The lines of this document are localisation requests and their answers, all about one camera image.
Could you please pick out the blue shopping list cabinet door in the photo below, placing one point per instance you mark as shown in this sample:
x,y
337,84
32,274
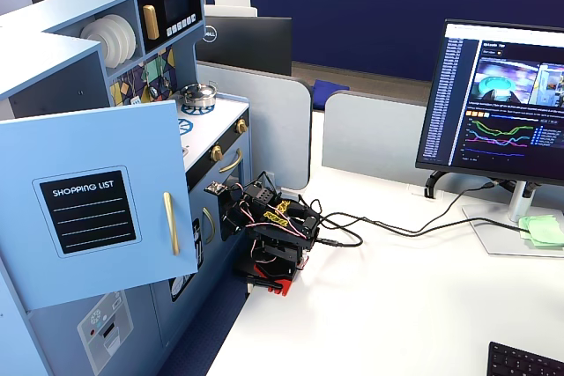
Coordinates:
x,y
110,142

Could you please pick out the black table clamp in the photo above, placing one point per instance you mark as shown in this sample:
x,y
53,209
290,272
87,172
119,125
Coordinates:
x,y
264,281

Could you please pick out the green sticky notes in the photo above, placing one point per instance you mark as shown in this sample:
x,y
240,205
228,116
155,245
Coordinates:
x,y
544,230

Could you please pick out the gold stove knob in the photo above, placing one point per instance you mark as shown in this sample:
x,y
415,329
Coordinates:
x,y
216,153
241,125

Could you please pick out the black Dell monitor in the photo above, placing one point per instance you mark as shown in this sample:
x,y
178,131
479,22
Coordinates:
x,y
251,46

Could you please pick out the red and black arm base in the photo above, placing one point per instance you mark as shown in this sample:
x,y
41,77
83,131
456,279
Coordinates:
x,y
282,281

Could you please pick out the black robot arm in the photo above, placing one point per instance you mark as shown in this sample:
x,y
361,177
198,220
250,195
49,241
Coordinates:
x,y
286,226

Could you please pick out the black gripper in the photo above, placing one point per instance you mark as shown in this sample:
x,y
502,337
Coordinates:
x,y
230,221

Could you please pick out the silver toy pot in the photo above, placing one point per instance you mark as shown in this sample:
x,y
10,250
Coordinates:
x,y
200,100

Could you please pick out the white chair back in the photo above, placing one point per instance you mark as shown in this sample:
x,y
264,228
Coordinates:
x,y
229,11

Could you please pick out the black keyboard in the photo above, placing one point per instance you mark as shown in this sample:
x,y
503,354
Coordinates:
x,y
524,360

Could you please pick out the monitor with lit screen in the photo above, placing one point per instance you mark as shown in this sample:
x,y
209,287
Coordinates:
x,y
498,98

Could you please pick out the silver pot lid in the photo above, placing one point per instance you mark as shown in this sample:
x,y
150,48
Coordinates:
x,y
198,90

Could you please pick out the white toy plate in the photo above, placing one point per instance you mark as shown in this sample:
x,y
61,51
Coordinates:
x,y
131,34
120,37
100,43

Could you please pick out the black toy microwave door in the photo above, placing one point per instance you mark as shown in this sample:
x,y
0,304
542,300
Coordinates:
x,y
176,6

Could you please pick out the blue cushion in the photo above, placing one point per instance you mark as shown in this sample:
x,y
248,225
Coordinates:
x,y
330,85

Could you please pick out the silver monitor stand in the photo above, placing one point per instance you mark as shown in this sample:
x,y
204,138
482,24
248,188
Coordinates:
x,y
498,226

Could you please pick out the small wrist camera board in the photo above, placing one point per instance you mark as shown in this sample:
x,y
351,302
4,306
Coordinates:
x,y
216,188

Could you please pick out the grey desk divider panel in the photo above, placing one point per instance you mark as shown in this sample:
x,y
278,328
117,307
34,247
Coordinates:
x,y
374,134
264,120

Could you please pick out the silver toy ladle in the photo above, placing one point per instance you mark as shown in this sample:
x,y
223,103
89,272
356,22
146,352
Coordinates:
x,y
152,91

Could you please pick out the white toy spatula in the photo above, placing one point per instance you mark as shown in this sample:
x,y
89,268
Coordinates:
x,y
135,98

